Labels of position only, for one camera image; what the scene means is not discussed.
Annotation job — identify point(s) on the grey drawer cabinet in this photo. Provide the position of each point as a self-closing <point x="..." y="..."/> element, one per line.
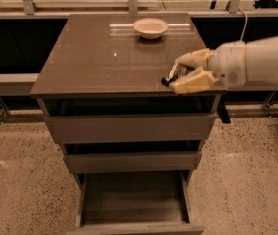
<point x="99" y="55"/>

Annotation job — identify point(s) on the grey middle drawer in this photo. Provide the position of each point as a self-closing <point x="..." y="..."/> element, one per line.
<point x="132" y="157"/>

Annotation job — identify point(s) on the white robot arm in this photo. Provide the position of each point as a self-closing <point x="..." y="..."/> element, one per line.
<point x="261" y="67"/>

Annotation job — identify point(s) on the grey drawer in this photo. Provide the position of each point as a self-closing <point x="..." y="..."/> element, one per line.
<point x="135" y="203"/>
<point x="90" y="120"/>
<point x="132" y="157"/>

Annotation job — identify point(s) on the grey bottom drawer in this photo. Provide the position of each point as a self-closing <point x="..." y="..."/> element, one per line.
<point x="135" y="203"/>

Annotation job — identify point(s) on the grey metal railing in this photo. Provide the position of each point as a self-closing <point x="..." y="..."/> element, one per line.
<point x="28" y="28"/>

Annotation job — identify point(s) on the grey top drawer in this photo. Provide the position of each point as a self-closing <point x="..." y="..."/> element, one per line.
<point x="90" y="120"/>

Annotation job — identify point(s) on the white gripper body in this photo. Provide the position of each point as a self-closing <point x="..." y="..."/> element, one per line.
<point x="227" y="65"/>

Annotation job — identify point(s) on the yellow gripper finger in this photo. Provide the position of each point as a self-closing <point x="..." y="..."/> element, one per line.
<point x="198" y="58"/>
<point x="198" y="80"/>

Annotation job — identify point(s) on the white bowl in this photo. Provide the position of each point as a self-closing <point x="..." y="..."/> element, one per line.
<point x="151" y="28"/>

